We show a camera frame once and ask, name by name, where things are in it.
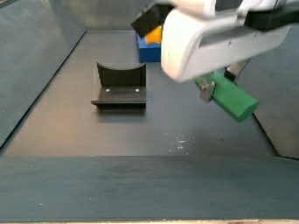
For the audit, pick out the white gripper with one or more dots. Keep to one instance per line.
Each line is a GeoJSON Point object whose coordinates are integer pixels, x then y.
{"type": "Point", "coordinates": [206, 37]}

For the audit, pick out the green hexagon prism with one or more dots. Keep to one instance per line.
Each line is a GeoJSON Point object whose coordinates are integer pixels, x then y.
{"type": "Point", "coordinates": [234, 100]}

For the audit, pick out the blue foam shape board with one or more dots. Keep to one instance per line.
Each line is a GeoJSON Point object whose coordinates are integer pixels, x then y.
{"type": "Point", "coordinates": [150, 52]}

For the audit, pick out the yellow notched block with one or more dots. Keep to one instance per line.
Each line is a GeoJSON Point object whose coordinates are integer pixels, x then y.
{"type": "Point", "coordinates": [154, 36]}

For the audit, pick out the black curved cradle stand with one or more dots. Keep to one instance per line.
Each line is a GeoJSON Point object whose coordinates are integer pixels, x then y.
{"type": "Point", "coordinates": [122, 86]}

